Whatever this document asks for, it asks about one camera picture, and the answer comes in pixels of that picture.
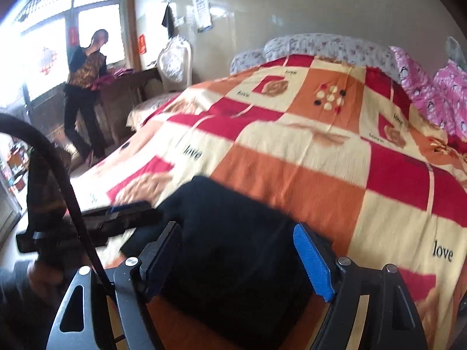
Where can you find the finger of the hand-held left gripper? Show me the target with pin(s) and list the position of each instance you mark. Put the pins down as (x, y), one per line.
(124, 224)
(120, 209)

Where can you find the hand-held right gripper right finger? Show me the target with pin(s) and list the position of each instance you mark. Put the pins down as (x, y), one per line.
(314, 262)

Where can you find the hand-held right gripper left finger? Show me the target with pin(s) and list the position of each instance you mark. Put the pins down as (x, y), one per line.
(164, 262)

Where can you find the black pants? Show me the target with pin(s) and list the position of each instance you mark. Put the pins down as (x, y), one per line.
(233, 255)

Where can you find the person's left forearm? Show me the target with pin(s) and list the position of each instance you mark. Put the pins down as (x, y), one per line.
(18, 310)

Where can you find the person's left hand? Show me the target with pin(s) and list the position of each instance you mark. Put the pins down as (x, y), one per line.
(45, 279)

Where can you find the red orange patterned blanket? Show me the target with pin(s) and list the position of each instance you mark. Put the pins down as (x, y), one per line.
(292, 160)

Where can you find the beige floral pillow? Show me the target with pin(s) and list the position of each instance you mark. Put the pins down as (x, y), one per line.
(153, 109)

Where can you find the dark wooden cabinet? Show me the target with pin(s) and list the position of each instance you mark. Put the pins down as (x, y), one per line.
(124, 94)

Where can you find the maroon clothing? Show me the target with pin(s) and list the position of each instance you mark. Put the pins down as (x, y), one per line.
(115, 76)

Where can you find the white ornate chair back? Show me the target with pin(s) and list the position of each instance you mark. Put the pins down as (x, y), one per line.
(174, 65)

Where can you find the red paper sticker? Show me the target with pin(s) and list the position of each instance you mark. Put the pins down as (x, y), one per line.
(142, 43)
(73, 36)

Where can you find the window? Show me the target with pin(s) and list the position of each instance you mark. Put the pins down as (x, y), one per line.
(54, 43)

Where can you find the grey floral pillow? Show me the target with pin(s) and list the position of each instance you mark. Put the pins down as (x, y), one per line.
(248, 62)
(328, 49)

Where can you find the dark hanging garment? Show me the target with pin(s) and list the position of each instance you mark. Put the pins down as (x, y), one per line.
(169, 20)

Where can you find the pink penguin print quilt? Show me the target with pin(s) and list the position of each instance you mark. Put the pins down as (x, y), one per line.
(452, 94)

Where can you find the clear plastic bag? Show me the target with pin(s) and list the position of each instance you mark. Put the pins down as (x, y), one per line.
(456, 53)

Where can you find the wall calendar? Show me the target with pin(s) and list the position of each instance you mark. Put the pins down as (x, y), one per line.
(202, 7)

